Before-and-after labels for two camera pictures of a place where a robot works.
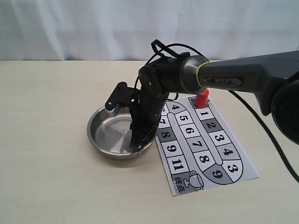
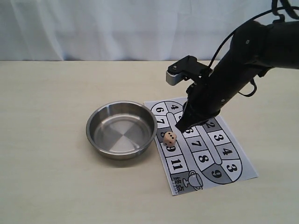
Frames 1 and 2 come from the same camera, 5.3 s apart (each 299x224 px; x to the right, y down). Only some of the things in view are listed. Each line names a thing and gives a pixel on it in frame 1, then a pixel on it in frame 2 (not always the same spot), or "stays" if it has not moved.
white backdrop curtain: (124, 30) stays
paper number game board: (197, 150) stays
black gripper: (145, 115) to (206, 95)
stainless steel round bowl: (110, 135) stays
